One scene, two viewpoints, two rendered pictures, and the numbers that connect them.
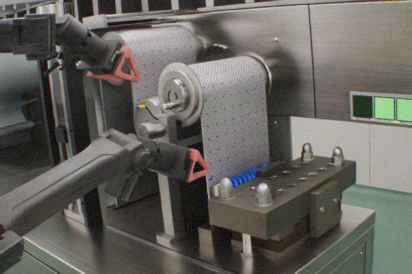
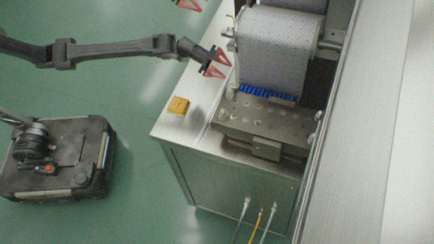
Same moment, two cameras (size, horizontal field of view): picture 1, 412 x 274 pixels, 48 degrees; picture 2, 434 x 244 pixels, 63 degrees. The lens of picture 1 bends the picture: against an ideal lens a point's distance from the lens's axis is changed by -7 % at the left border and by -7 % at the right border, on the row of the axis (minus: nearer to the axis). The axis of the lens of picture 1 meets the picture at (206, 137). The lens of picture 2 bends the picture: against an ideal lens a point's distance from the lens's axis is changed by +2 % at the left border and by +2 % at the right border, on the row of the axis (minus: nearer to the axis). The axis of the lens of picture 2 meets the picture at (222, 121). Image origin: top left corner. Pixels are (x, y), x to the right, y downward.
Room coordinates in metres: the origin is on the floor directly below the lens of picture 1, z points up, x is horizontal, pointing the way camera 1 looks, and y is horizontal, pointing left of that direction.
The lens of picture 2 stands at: (0.76, -0.76, 2.06)
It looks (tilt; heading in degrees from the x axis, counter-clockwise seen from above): 57 degrees down; 73
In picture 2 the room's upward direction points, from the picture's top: 9 degrees counter-clockwise
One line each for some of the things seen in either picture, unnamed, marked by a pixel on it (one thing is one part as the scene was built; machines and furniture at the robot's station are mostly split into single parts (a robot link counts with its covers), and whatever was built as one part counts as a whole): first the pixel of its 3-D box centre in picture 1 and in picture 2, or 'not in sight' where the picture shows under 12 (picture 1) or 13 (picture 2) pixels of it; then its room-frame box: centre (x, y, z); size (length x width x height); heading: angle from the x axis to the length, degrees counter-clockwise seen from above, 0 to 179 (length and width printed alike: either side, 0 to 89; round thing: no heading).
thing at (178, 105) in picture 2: not in sight; (178, 105); (0.85, 0.10, 0.91); 0.07 x 0.07 x 0.02; 45
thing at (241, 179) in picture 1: (247, 179); (267, 94); (1.15, -0.09, 1.03); 0.21 x 0.04 x 0.03; 135
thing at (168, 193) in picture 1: (164, 179); (236, 57); (1.12, 0.11, 1.05); 0.06 x 0.05 x 0.31; 135
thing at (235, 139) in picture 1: (238, 143); (270, 75); (1.17, -0.08, 1.11); 0.23 x 0.01 x 0.18; 135
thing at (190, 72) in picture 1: (179, 94); (242, 27); (1.13, 0.05, 1.25); 0.15 x 0.01 x 0.15; 45
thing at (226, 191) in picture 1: (226, 187); (229, 91); (1.03, -0.03, 1.05); 0.04 x 0.04 x 0.04
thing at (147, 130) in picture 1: (146, 131); (225, 31); (1.09, 0.13, 1.18); 0.04 x 0.02 x 0.04; 45
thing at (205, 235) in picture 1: (243, 216); not in sight; (1.17, -0.08, 0.92); 0.28 x 0.04 x 0.04; 135
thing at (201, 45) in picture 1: (190, 47); not in sight; (1.51, 0.03, 1.33); 0.07 x 0.07 x 0.07; 45
